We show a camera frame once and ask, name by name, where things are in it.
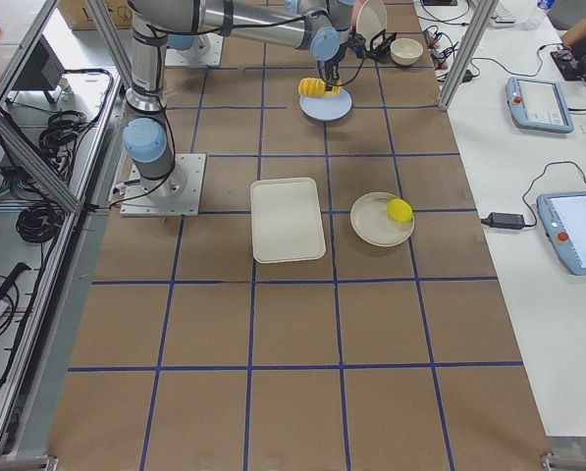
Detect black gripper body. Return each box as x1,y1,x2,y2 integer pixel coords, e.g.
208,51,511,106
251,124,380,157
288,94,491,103
317,51,344,88

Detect spiral bread roll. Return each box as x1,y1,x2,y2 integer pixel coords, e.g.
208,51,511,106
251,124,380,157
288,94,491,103
297,78,342,99

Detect light blue plate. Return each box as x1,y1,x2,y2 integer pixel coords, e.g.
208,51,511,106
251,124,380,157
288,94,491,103
299,90,352,122

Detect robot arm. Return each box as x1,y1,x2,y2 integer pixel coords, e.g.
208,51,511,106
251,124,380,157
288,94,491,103
122,1,354,212

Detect cream white plate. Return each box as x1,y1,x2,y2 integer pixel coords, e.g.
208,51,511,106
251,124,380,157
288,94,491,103
355,0,388,39

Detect pink plate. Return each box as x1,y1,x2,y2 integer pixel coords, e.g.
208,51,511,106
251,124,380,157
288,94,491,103
350,0,366,28

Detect black dish rack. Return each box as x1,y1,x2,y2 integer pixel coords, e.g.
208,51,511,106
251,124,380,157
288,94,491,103
365,29,398,63

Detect cream round bowl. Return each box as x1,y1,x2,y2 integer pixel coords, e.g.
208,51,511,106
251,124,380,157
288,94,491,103
390,37,423,67

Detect white shallow bowl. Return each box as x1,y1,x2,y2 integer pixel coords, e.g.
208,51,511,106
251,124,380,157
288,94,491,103
350,191,414,247

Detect yellow lemon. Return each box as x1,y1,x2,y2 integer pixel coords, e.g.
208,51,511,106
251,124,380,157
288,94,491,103
387,198,414,223

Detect cream rectangular tray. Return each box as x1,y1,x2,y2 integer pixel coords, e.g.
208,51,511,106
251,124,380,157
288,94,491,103
250,177,326,264

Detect blue teach pendant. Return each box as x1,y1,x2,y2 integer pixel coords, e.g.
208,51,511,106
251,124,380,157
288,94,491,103
505,77,574,133
537,191,586,276

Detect black power brick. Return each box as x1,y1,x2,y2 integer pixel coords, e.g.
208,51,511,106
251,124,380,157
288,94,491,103
488,212,526,230

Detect cardboard box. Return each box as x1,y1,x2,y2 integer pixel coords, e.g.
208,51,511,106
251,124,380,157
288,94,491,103
57,0,132,30

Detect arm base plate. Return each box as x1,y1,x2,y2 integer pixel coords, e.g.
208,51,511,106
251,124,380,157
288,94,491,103
120,154,206,217
165,33,224,68

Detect aluminium frame post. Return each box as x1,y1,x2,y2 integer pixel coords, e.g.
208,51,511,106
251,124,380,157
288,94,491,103
438,0,498,112

